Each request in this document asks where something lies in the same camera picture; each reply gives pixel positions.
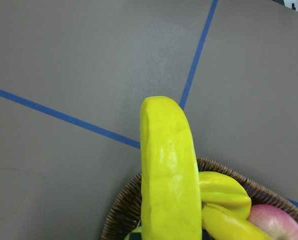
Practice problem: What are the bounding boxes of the yellow banana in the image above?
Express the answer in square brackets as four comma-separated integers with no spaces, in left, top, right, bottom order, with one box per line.
[199,171,252,219]
[140,96,202,240]
[202,203,272,240]

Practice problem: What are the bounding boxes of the wicker fruit basket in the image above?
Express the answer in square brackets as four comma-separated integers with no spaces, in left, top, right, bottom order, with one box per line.
[100,157,298,240]

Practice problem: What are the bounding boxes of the green pear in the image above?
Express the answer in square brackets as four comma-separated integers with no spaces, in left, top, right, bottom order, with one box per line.
[124,226,142,240]

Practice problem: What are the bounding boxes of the red apple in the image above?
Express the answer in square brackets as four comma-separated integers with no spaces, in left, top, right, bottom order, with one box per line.
[248,204,298,240]

